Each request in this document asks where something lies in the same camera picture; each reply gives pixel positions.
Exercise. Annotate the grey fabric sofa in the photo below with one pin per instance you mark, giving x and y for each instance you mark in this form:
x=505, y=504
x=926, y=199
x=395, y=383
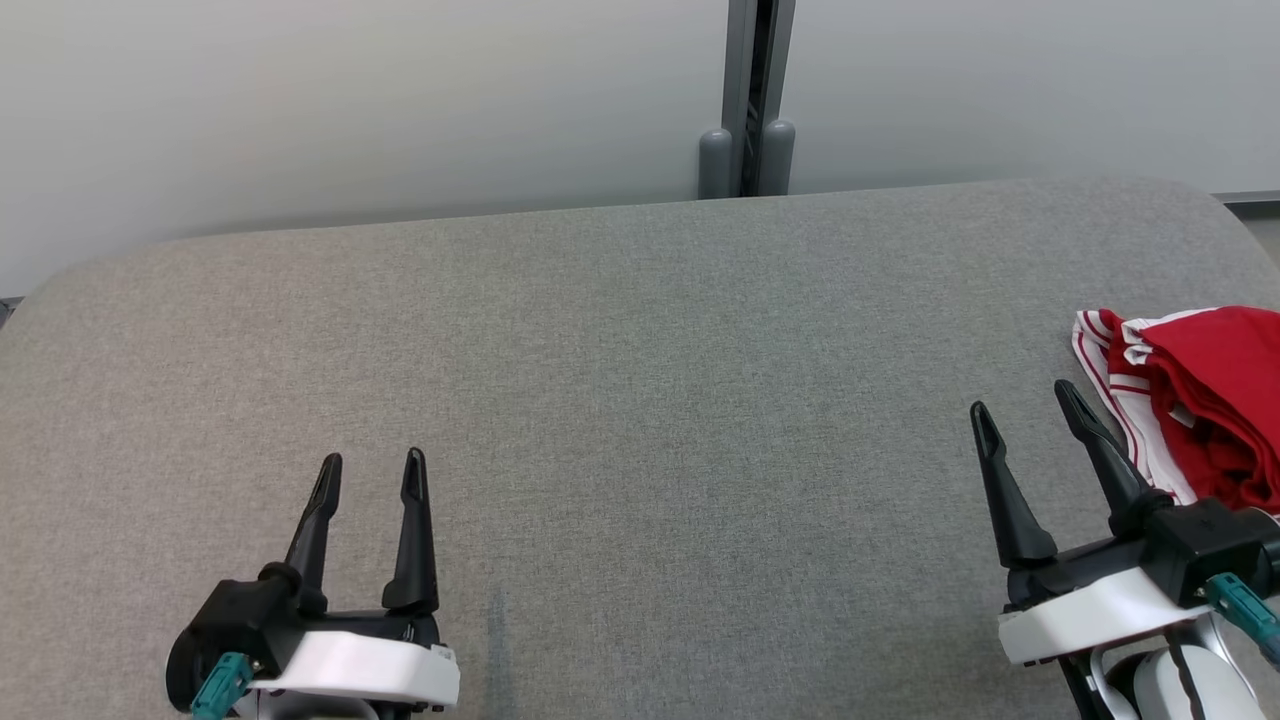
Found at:
x=650, y=400

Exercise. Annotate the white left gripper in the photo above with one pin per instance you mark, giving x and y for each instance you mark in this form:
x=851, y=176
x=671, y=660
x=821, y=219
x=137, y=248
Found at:
x=370, y=670

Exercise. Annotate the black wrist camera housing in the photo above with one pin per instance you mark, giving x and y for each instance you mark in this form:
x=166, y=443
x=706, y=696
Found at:
x=235, y=620
x=1210, y=545

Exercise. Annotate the black right wrist camera housing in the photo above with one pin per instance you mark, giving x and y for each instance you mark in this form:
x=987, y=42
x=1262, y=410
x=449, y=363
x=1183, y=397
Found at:
x=1210, y=545

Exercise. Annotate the black left wrist camera housing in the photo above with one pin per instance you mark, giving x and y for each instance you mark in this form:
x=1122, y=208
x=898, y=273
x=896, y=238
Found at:
x=235, y=620

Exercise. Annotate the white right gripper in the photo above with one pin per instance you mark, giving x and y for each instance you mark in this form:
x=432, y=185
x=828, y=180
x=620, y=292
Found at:
x=1090, y=615

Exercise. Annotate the red shirt with white trim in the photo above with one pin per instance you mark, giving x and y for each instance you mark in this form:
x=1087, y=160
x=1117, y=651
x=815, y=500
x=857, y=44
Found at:
x=1220, y=380

